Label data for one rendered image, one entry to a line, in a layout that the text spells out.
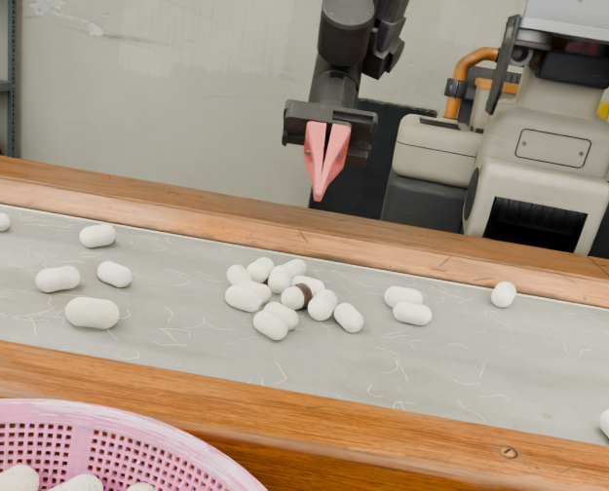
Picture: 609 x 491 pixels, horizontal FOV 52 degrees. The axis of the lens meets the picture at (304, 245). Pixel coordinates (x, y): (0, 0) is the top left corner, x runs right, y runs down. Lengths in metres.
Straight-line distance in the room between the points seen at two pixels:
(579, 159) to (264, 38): 1.68
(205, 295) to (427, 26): 2.12
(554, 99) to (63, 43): 2.20
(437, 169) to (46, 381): 1.17
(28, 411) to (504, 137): 0.98
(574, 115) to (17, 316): 0.99
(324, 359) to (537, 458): 0.17
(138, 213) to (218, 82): 2.01
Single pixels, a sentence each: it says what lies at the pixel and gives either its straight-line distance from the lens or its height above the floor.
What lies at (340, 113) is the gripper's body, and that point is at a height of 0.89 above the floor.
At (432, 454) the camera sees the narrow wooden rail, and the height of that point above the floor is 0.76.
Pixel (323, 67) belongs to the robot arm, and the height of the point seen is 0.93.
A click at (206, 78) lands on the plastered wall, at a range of 2.71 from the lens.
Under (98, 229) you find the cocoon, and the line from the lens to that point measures 0.63.
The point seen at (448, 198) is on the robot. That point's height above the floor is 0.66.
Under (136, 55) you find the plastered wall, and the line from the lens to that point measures 2.81.
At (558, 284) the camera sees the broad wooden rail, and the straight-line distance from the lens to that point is 0.74.
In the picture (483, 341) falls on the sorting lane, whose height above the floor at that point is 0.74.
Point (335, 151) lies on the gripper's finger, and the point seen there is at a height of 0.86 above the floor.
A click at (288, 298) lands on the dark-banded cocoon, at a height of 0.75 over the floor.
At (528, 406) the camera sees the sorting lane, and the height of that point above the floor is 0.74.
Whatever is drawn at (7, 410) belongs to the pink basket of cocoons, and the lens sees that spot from 0.36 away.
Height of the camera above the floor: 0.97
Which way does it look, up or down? 19 degrees down
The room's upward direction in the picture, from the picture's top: 10 degrees clockwise
